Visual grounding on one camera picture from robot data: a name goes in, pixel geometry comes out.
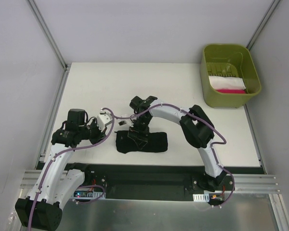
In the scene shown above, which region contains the right white cable duct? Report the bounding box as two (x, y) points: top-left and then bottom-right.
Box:
(193, 194), (210, 203)

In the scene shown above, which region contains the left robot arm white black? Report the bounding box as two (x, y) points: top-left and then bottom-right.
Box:
(15, 109), (114, 231)

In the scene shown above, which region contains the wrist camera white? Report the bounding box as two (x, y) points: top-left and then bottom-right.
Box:
(96, 109), (112, 131)
(118, 114), (134, 127)

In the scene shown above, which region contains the right vertical aluminium post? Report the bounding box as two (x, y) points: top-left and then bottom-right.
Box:
(246, 0), (282, 51)

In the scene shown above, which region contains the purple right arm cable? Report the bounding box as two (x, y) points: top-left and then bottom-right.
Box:
(113, 103), (236, 210)

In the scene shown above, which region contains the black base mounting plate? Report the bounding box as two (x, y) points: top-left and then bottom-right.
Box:
(65, 163), (234, 201)

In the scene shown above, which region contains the olive green plastic bin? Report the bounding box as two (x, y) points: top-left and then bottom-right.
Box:
(200, 44), (262, 108)

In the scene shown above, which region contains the aluminium frame rail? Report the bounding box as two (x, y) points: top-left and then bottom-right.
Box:
(20, 168), (281, 194)

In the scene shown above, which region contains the vertical aluminium post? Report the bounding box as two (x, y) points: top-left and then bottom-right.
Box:
(26, 0), (68, 71)
(246, 0), (282, 51)

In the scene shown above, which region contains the white slotted cable duct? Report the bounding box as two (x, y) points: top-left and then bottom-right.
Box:
(71, 189), (106, 200)

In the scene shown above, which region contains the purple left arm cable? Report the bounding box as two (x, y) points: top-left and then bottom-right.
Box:
(27, 107), (116, 229)

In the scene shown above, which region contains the left vertical aluminium post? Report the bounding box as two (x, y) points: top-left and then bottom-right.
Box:
(26, 0), (68, 71)

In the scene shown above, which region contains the pink rolled t shirt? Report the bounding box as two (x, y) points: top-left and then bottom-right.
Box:
(217, 89), (246, 94)

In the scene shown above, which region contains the black t shirt blue logo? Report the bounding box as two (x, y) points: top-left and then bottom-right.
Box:
(116, 130), (168, 154)

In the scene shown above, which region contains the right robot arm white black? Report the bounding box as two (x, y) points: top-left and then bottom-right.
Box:
(128, 96), (227, 192)

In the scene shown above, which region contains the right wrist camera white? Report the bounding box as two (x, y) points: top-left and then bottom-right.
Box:
(118, 114), (134, 127)

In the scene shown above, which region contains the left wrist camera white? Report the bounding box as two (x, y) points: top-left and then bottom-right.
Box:
(96, 109), (112, 131)

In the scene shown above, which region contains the white rolled t shirt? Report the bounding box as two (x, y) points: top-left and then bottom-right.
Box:
(209, 76), (246, 90)

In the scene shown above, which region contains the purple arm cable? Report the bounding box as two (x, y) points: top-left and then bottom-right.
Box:
(113, 103), (236, 210)
(27, 107), (116, 229)

